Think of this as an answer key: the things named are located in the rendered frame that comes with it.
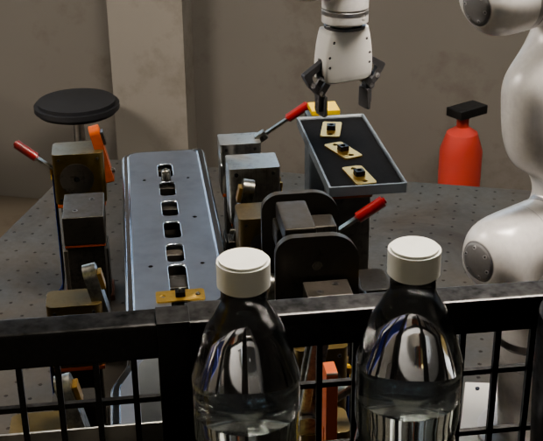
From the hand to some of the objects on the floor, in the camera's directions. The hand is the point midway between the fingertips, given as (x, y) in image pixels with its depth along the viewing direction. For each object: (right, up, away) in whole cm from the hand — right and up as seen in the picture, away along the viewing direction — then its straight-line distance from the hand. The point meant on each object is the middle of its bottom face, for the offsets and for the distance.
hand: (342, 106), depth 203 cm
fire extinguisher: (+55, -40, +209) cm, 220 cm away
